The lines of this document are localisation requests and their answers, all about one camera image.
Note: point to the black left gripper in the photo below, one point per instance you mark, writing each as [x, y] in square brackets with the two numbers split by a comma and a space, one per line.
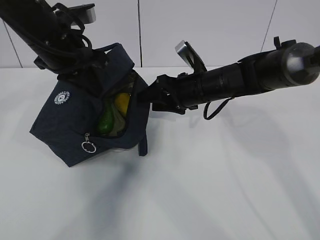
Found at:
[86, 74]

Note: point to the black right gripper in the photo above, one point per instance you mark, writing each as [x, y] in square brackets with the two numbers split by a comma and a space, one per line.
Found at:
[163, 96]

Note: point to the yellow toy corn piece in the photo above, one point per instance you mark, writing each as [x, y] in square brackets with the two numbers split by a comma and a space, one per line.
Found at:
[121, 102]

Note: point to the dark navy fabric lunch bag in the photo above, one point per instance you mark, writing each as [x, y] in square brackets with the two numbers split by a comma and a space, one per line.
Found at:
[67, 122]

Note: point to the green cucumber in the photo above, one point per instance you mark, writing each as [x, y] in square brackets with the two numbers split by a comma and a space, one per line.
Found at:
[107, 120]

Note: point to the green lidded glass container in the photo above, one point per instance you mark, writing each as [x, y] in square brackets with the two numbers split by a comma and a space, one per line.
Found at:
[119, 122]

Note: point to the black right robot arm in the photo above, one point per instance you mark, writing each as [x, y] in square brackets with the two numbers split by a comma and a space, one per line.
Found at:
[289, 64]

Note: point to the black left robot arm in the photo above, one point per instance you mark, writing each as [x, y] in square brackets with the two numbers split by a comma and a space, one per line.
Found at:
[56, 35]

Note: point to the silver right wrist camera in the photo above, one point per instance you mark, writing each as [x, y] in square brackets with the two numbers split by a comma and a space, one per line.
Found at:
[190, 56]

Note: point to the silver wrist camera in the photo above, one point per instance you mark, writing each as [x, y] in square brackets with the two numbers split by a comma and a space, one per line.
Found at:
[190, 56]
[76, 15]

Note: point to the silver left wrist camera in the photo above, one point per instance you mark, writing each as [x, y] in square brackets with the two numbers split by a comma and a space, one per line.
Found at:
[76, 15]

